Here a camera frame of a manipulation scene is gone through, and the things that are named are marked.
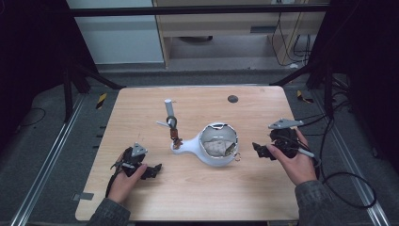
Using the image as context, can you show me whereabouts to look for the yellow tool on floor left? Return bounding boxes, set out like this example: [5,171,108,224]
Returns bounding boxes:
[95,92,108,110]

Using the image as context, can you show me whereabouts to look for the grey quilted key pouch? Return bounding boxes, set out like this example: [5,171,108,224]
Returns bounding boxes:
[202,138,242,162]

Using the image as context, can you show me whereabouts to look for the thin black floor cable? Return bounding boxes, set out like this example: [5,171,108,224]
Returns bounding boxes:
[18,106,47,129]

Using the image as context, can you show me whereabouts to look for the person's right hand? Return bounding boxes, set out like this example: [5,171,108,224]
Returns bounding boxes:
[265,127,318,186]

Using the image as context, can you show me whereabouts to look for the black hanging desk cables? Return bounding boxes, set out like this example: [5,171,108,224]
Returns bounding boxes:
[270,11,312,68]

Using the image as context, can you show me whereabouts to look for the left hand-held gripper cable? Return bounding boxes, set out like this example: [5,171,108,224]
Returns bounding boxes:
[104,161,136,199]

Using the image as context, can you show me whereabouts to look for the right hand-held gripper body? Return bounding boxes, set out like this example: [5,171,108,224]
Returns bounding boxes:
[267,118,305,160]

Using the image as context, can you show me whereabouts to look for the right hand-held gripper cable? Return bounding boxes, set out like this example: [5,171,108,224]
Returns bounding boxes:
[295,139,323,182]

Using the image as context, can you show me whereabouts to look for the yellow tool on floor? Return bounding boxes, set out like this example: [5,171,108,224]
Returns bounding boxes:
[95,92,108,110]
[295,89,315,105]

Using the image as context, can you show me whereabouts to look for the person's left hand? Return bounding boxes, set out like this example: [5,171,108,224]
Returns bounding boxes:
[107,152,149,205]

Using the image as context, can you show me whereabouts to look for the aluminium floor rail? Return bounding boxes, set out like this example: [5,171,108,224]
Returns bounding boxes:
[312,89,391,226]
[9,93,87,226]

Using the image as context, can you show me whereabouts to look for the black metal stand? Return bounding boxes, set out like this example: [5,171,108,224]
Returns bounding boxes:
[269,57,336,120]
[60,57,126,123]

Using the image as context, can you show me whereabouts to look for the black horizontal bar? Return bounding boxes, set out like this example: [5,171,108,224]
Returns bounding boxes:
[70,4,329,18]

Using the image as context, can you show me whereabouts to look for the light wooden desk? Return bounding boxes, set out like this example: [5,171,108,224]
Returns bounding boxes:
[152,0,330,69]

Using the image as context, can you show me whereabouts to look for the white cabinet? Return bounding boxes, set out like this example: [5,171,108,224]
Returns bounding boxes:
[66,0,165,66]

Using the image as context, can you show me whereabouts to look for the olive cord brown strap keychain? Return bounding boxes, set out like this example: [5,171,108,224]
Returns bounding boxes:
[166,115,184,151]

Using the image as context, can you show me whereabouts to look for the white key stand with bowl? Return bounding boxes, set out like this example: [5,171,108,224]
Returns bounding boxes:
[155,98,240,168]

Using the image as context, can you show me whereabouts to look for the grey tape piece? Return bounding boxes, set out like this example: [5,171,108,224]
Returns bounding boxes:
[72,192,95,202]

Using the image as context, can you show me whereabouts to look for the yellow tool on floor right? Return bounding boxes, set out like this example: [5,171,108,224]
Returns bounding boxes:
[295,89,315,105]

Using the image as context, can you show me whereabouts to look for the hand-held gripper cable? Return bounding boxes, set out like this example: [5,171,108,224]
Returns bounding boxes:
[295,139,323,182]
[104,161,136,199]

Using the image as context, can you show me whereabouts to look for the black looped floor cable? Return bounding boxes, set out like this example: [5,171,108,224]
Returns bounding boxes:
[295,100,377,210]

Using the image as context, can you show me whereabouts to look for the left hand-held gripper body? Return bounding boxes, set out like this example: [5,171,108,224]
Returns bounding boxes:
[116,142,149,178]

